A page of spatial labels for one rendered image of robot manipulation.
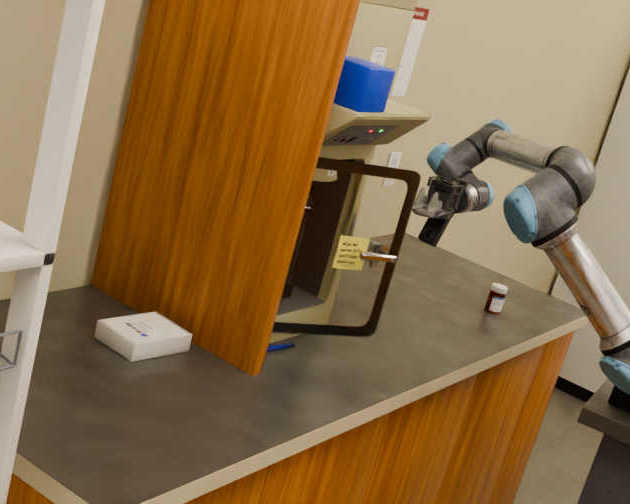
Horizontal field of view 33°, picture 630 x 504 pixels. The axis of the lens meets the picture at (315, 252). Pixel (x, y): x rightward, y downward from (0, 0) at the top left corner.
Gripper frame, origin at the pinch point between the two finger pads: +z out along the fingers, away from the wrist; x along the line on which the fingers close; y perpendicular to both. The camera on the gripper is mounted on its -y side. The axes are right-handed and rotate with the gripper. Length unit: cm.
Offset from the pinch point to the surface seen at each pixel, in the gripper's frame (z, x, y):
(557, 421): -241, -14, -127
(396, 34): 9.4, -12.5, 37.6
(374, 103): 29.3, -2.1, 25.0
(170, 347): 54, -19, -32
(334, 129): 36.2, -5.4, 18.6
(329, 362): 20.8, 0.2, -33.9
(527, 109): -180, -52, 9
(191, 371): 55, -11, -34
